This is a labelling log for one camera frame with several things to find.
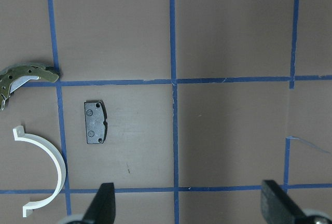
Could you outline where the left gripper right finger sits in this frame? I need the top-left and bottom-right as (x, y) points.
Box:
(260, 180), (308, 224)

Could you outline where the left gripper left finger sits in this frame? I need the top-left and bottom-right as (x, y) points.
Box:
(81, 183), (116, 224)

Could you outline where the black brake pad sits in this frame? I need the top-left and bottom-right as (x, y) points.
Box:
(84, 100), (108, 144)

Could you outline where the brown paper table cover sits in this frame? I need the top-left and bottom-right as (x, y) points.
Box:
(1, 0), (331, 223)

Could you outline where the green curved brake shoe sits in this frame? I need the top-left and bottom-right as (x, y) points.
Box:
(1, 63), (60, 111)

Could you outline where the white curved plastic bracket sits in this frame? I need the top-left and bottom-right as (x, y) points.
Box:
(12, 125), (66, 218)

